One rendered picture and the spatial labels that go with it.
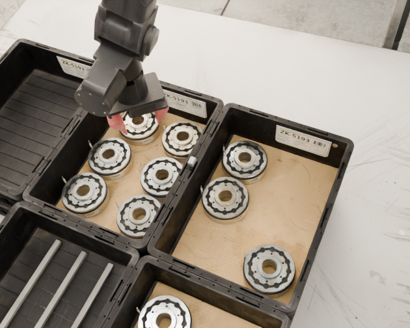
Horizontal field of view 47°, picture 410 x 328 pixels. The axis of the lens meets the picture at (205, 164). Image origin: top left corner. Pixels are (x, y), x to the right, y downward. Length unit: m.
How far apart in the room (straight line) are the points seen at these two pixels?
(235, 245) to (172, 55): 0.73
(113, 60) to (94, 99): 0.06
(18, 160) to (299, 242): 0.70
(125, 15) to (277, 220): 0.57
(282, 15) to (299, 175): 1.72
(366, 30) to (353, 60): 1.18
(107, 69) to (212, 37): 0.91
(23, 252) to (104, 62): 0.55
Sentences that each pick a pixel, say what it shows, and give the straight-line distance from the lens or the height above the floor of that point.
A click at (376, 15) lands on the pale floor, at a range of 2.79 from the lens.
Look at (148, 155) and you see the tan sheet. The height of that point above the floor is 0.83.
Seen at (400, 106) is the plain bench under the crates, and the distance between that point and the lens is 1.43.
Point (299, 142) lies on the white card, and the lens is 1.08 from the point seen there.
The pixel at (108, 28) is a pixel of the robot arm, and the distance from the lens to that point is 0.69.
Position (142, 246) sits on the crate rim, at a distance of 0.92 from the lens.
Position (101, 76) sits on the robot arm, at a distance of 0.69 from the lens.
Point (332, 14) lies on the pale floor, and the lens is 2.76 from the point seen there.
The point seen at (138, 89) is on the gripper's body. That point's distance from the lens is 0.78.
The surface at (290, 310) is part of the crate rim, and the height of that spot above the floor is 0.93.
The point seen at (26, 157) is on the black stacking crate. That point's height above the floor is 0.83.
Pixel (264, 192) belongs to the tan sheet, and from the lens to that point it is 1.07.
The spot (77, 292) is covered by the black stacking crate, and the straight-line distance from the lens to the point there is 1.03.
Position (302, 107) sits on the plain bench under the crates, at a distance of 1.38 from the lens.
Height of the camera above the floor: 1.76
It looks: 58 degrees down
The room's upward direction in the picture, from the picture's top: 8 degrees counter-clockwise
